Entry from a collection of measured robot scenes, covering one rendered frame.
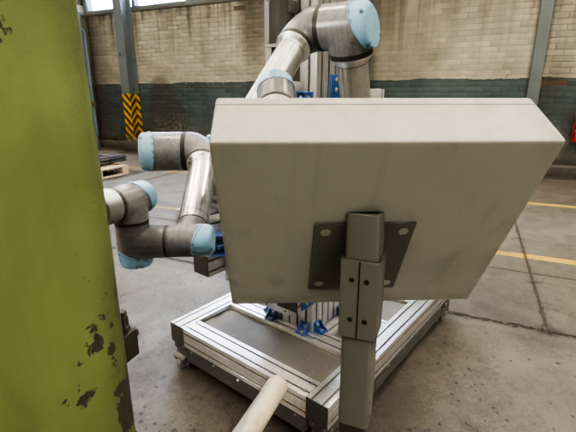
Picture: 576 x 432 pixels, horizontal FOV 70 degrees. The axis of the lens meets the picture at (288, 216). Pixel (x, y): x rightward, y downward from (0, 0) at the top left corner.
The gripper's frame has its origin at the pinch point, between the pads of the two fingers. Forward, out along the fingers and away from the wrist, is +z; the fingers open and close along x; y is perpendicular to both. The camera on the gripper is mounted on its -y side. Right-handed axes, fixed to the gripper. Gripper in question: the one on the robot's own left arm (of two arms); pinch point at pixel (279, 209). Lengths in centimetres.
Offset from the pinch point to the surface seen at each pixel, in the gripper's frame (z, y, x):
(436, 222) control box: 13.3, 11.1, 17.5
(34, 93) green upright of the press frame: 22.3, 32.4, -15.0
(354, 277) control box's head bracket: 17.9, 7.2, 7.9
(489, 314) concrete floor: -73, -161, 124
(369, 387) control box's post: 25.4, -5.0, 10.3
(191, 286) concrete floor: -110, -183, -54
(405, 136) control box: 12.6, 22.4, 11.5
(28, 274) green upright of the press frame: 29.5, 24.6, -15.8
